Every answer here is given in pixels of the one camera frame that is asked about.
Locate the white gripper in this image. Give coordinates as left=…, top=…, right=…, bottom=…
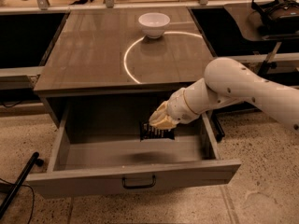
left=149, top=88, right=199, bottom=130

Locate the black rxbar chocolate wrapper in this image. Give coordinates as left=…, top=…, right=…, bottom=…
left=139, top=122, right=175, bottom=140

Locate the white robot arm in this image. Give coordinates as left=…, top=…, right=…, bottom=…
left=149, top=58, right=299, bottom=133

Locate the grey wooden drawer cabinet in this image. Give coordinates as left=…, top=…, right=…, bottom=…
left=35, top=7, right=213, bottom=124

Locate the open grey top drawer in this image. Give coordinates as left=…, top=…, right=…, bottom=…
left=27, top=92, right=241, bottom=198

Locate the black stand leg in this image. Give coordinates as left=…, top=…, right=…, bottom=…
left=211, top=114, right=225, bottom=142

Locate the white ceramic bowl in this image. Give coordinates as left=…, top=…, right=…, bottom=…
left=138, top=12, right=170, bottom=38

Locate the dark side table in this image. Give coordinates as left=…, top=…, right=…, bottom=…
left=224, top=3, right=299, bottom=41

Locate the black pole with wheel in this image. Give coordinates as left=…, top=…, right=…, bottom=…
left=0, top=152, right=44, bottom=218

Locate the black vr headset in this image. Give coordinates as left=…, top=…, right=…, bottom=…
left=251, top=0, right=299, bottom=34

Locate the black metal drawer handle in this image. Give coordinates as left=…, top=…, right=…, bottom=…
left=121, top=175, right=156, bottom=189

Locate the black floor cable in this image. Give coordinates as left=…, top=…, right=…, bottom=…
left=0, top=177, right=36, bottom=224

